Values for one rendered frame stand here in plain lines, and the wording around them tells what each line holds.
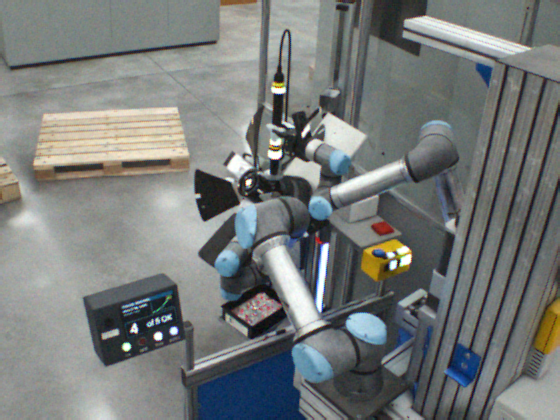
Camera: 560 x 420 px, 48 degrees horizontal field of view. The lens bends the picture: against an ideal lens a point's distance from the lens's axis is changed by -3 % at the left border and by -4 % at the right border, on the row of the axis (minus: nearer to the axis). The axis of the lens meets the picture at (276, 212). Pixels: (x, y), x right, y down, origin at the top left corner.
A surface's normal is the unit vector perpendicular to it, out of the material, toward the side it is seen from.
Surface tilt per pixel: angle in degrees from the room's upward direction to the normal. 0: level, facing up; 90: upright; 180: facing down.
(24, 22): 90
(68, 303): 0
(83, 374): 0
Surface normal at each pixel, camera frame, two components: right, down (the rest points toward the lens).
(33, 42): 0.49, 0.48
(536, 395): 0.05, -0.85
